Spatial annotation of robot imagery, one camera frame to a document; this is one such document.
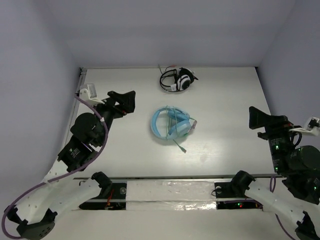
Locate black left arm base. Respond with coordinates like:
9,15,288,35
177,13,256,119
79,182,127,211

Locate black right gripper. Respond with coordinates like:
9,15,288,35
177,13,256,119
248,104,302,173

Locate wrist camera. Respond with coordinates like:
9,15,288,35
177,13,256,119
289,116,320,137
75,83,104,107

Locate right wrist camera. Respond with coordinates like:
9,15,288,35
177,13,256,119
289,116,320,137

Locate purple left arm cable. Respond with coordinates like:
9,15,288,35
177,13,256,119
0,94,110,238

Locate light blue headphones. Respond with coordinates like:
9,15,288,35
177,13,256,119
150,105,198,149

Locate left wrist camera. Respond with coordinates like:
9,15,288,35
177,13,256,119
75,83,104,107

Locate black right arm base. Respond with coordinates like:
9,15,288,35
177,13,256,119
211,171,263,210

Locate black and white headphones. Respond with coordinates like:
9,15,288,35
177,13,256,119
159,65,199,93

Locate silver tape strip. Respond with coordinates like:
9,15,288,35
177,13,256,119
125,180,217,211

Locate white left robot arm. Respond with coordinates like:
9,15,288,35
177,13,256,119
1,90,136,240

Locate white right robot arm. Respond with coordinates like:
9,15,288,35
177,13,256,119
229,106,320,240

